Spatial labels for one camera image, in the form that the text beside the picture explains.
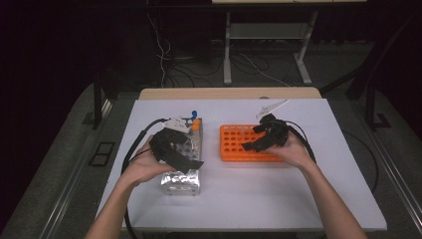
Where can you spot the blue-capped clear test tube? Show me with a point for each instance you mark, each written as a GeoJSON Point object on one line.
{"type": "Point", "coordinates": [194, 114]}

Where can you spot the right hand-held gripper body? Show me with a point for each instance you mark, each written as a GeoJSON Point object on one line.
{"type": "Point", "coordinates": [278, 132]}

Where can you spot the black angled stand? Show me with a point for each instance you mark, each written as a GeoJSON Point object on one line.
{"type": "Point", "coordinates": [370, 99]}

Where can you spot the clear tube rack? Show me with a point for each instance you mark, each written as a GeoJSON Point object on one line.
{"type": "Point", "coordinates": [180, 184]}

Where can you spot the orange plastic test tube rack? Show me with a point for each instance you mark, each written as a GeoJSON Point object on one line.
{"type": "Point", "coordinates": [232, 149]}

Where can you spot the person's left hand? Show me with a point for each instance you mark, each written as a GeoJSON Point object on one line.
{"type": "Point", "coordinates": [142, 166]}

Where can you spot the white table sheet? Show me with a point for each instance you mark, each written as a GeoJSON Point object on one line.
{"type": "Point", "coordinates": [249, 199]}

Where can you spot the person's right hand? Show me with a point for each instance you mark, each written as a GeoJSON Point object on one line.
{"type": "Point", "coordinates": [293, 152]}

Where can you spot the grey metal stand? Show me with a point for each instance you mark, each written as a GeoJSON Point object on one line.
{"type": "Point", "coordinates": [227, 59]}

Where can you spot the orange-capped clear test tube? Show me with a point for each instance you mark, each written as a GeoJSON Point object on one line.
{"type": "Point", "coordinates": [196, 124]}

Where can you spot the silver floor rail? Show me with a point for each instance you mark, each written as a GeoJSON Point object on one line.
{"type": "Point", "coordinates": [394, 166]}
{"type": "Point", "coordinates": [76, 172]}

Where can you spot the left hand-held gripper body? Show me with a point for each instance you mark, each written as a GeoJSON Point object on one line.
{"type": "Point", "coordinates": [161, 146]}

